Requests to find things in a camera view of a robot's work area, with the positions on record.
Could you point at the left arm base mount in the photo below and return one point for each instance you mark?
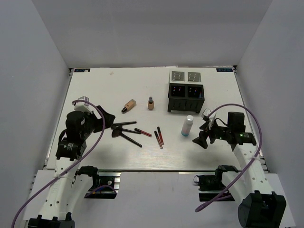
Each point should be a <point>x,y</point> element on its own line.
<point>105,185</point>

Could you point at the square foundation bottle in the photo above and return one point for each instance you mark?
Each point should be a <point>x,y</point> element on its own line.
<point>128,106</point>

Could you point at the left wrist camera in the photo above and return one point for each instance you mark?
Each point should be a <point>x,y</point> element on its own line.
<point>82,103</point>

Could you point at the white blue pink bottle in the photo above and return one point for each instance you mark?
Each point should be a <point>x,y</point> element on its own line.
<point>187,125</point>

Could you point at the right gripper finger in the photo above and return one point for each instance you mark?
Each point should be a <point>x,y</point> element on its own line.
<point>201,140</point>
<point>206,126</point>

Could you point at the black powder brush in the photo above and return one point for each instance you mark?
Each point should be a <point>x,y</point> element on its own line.
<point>120,128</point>

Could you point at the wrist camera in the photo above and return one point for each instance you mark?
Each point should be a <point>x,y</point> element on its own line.
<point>208,116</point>
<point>82,103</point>

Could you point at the dark red lip gloss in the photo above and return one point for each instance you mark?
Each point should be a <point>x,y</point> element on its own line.
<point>158,139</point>

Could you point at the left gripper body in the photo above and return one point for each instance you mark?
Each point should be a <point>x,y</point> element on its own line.
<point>90,119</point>

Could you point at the red lip gloss tube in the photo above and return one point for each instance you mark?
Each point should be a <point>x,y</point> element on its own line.
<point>143,132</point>

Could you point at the right blue label sticker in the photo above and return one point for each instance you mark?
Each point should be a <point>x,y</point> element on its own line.
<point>224,69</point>

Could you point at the fan makeup brush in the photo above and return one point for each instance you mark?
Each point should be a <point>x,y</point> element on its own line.
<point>117,133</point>

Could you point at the orange red lip gloss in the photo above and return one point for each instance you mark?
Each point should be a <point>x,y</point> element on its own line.
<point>160,135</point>

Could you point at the white organizer tray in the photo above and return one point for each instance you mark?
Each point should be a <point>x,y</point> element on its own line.
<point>185,77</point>

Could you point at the black organizer box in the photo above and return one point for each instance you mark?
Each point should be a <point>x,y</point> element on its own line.
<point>185,97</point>

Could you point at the blue label sticker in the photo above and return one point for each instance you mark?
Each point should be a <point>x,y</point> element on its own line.
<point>224,69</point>
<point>82,70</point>

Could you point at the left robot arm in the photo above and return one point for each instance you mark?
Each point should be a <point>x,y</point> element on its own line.
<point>72,180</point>

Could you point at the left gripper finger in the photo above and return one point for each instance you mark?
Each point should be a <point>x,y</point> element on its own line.
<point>99,125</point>
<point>107,116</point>

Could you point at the round foundation bottle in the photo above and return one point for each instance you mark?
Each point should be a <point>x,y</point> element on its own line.
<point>150,103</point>

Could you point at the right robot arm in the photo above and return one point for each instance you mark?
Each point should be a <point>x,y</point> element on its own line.
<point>258,204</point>

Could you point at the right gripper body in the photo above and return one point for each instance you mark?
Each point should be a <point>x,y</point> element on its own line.
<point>217,132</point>

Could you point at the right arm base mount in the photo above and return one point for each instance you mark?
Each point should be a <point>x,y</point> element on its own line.
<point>211,185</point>

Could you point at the left blue label sticker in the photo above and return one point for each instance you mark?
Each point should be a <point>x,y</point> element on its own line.
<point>82,70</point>

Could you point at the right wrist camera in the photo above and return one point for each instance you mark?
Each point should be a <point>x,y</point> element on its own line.
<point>208,116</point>

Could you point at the long black makeup brush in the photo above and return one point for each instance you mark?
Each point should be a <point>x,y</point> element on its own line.
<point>123,124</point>

